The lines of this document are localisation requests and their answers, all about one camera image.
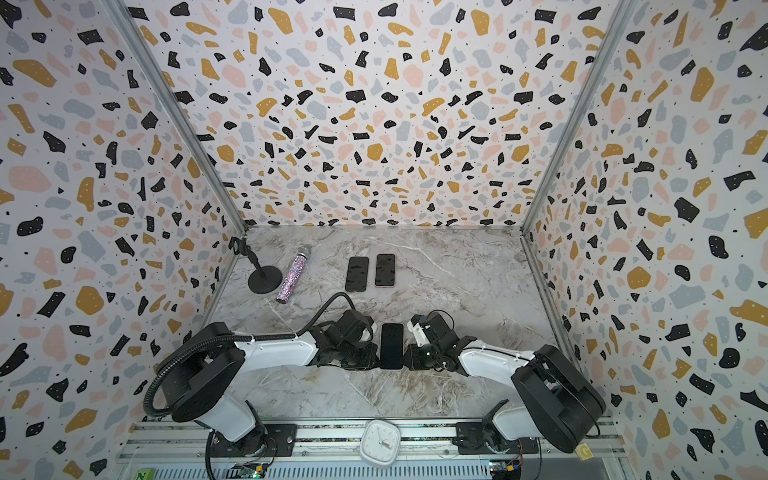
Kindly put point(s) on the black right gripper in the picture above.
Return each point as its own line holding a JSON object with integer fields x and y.
{"x": 413, "y": 351}

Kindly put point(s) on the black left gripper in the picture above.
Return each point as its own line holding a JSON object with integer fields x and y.
{"x": 368, "y": 363}

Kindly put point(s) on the blue smartphone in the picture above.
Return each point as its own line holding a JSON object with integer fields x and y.
{"x": 391, "y": 352}

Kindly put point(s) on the black phone case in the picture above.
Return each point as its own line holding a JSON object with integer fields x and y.
{"x": 357, "y": 273}

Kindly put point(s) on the pink silicone phone case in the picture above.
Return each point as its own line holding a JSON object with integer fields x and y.
{"x": 385, "y": 270}

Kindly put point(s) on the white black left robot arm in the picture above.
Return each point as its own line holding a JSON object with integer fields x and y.
{"x": 191, "y": 385}

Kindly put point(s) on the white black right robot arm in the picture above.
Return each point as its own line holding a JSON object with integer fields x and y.
{"x": 558, "y": 404}

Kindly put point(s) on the purple glitter microphone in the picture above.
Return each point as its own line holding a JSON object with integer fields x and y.
{"x": 292, "y": 278}

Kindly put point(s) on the black round microphone stand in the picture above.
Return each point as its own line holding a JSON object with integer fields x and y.
{"x": 264, "y": 279}

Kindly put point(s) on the white square clock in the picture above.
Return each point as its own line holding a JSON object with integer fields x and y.
{"x": 380, "y": 443}

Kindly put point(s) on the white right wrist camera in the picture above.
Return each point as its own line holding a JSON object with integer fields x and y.
{"x": 416, "y": 330}

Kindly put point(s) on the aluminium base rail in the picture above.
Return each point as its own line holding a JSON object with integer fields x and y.
{"x": 448, "y": 448}

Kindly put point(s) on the aluminium frame post right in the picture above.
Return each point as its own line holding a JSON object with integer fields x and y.
{"x": 615, "y": 28}

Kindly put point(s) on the aluminium frame post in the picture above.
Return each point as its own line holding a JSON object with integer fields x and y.
{"x": 120, "y": 16}
{"x": 615, "y": 28}

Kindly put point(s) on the aluminium frame post left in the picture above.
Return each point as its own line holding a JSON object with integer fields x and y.
{"x": 120, "y": 16}

